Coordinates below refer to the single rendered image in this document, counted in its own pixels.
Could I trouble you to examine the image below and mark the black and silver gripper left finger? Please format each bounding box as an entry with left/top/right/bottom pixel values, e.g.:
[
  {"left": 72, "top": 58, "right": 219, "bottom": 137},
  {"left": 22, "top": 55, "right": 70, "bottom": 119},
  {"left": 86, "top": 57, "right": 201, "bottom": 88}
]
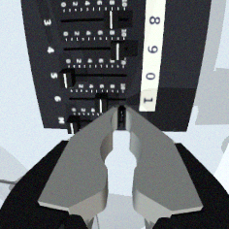
[{"left": 0, "top": 105, "right": 122, "bottom": 229}]

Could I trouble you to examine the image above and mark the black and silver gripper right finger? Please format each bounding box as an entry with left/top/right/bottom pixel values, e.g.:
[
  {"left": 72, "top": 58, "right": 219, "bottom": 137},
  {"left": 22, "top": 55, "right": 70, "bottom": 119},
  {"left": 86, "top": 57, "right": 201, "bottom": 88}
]
[{"left": 121, "top": 105, "right": 229, "bottom": 229}]

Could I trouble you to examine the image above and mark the black lighting desk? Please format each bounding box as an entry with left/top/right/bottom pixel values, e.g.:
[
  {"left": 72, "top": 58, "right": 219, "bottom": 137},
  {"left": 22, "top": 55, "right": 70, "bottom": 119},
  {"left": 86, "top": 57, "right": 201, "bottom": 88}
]
[{"left": 20, "top": 0, "right": 212, "bottom": 134}]

